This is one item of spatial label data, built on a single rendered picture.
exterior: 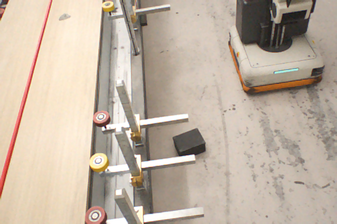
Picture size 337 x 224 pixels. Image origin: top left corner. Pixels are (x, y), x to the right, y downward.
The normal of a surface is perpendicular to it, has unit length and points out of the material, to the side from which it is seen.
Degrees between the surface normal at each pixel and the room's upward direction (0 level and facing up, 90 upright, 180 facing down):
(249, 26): 90
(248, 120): 0
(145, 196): 0
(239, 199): 0
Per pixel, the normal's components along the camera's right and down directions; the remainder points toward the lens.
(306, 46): -0.12, -0.65
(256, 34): 0.09, 0.75
